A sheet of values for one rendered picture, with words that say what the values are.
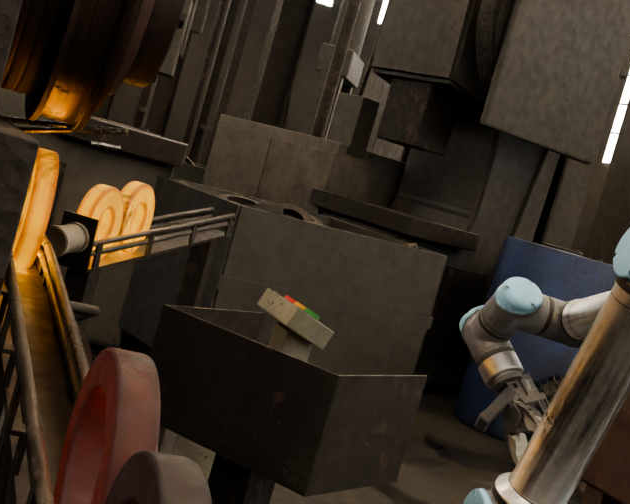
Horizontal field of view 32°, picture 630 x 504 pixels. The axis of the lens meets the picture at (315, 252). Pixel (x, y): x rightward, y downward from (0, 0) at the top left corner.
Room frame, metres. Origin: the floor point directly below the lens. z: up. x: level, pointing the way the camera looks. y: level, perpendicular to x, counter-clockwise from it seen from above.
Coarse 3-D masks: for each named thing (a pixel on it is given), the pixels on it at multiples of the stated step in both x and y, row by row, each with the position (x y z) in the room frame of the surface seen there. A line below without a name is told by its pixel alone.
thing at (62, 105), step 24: (96, 0) 1.46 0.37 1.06; (120, 0) 1.47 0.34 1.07; (96, 24) 1.47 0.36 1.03; (120, 24) 1.47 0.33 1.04; (72, 48) 1.48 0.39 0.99; (96, 48) 1.49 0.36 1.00; (72, 72) 1.51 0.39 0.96; (96, 72) 1.51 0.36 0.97; (72, 96) 1.54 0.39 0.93; (96, 96) 1.53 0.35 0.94; (72, 120) 1.62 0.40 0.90
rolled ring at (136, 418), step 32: (128, 352) 0.82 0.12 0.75; (96, 384) 0.84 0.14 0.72; (128, 384) 0.77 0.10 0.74; (96, 416) 0.87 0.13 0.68; (128, 416) 0.76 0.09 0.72; (64, 448) 0.89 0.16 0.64; (96, 448) 0.88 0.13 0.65; (128, 448) 0.74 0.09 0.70; (64, 480) 0.86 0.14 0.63; (96, 480) 0.87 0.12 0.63
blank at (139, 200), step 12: (132, 192) 2.28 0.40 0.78; (144, 192) 2.32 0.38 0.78; (132, 204) 2.28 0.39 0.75; (144, 204) 2.34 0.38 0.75; (132, 216) 2.29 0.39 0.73; (144, 216) 2.36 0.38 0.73; (120, 228) 2.26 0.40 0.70; (132, 228) 2.35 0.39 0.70; (144, 228) 2.37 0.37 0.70; (132, 240) 2.32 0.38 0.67
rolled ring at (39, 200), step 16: (48, 160) 1.62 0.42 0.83; (32, 176) 1.62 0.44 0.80; (48, 176) 1.60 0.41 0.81; (32, 192) 1.58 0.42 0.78; (48, 192) 1.59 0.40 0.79; (32, 208) 1.58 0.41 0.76; (48, 208) 1.58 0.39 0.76; (32, 224) 1.58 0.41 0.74; (16, 240) 1.61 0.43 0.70; (32, 240) 1.59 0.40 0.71; (16, 256) 1.61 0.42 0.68; (32, 256) 1.61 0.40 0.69
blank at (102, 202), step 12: (96, 192) 2.14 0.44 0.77; (108, 192) 2.15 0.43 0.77; (120, 192) 2.21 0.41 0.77; (84, 204) 2.12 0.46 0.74; (96, 204) 2.12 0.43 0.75; (108, 204) 2.17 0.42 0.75; (120, 204) 2.22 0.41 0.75; (96, 216) 2.13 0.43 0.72; (108, 216) 2.21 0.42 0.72; (120, 216) 2.23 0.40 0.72; (108, 228) 2.21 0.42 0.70
